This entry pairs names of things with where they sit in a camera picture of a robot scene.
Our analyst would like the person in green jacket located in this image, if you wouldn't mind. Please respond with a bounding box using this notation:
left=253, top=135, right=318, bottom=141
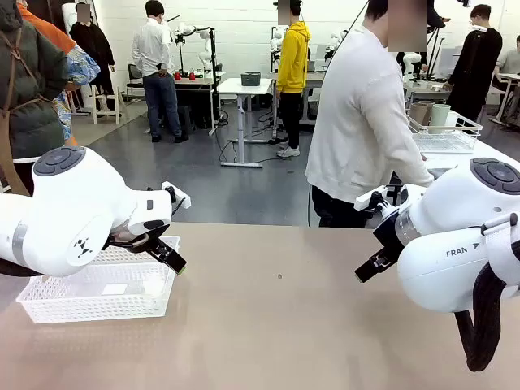
left=0, top=0, right=70, bottom=196

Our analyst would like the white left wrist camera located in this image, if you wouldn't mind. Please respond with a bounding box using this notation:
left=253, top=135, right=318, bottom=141
left=161, top=181, right=192, bottom=212

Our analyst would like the black left arm cable sleeve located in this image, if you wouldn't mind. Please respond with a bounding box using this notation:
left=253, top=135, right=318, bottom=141
left=0, top=259, right=41, bottom=279

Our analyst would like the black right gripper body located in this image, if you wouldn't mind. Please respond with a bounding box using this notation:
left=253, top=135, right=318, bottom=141
left=372, top=210, right=408, bottom=262

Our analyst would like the person in white sweater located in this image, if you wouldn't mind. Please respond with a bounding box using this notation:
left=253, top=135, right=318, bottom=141
left=305, top=0, right=436, bottom=228

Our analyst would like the white standing desk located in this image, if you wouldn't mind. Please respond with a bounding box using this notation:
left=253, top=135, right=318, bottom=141
left=218, top=76, right=274, bottom=168

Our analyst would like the long background workbench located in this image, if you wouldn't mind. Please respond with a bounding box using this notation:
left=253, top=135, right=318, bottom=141
left=404, top=79, right=452, bottom=107

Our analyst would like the brown background work table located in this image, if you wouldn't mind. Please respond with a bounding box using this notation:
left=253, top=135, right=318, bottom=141
left=173, top=76, right=219, bottom=137

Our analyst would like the white side table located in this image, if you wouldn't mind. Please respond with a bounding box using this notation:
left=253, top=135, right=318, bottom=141
left=414, top=136, right=520, bottom=174

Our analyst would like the tall mint green cup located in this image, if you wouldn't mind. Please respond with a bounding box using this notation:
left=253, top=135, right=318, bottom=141
left=430, top=104, right=452, bottom=128

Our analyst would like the white perforated plastic basket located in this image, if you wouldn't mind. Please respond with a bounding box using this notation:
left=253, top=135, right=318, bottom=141
left=15, top=235, right=181, bottom=325

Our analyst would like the white wire dish rack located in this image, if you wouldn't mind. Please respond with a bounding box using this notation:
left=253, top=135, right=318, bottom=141
left=407, top=110, right=483, bottom=154

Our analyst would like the person in black sweater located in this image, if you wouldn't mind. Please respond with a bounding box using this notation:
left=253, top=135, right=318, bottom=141
left=444, top=3, right=505, bottom=123

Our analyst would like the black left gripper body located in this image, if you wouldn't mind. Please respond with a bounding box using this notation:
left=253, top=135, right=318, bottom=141
left=103, top=223, right=171, bottom=253

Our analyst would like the mannequin in orange clothes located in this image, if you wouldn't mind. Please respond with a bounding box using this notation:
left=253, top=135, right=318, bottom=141
left=18, top=0, right=102, bottom=147

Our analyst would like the person in long black coat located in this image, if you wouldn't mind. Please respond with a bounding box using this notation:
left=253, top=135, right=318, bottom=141
left=68, top=2, right=116, bottom=111

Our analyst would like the black office chair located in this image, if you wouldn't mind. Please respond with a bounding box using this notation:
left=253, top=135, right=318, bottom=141
left=125, top=63, right=152, bottom=101

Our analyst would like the person's right forearm white sleeve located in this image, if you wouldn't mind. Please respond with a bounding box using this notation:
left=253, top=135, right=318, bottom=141
left=381, top=133, right=436, bottom=189

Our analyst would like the person in yellow hoodie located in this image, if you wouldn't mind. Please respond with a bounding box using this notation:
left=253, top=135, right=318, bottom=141
left=275, top=0, right=312, bottom=158

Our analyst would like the white wooden step stool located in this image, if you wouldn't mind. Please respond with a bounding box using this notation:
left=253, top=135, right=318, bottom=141
left=89, top=84, right=123, bottom=125

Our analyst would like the person in white shirt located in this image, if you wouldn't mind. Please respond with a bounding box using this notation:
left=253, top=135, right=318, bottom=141
left=132, top=0, right=190, bottom=144

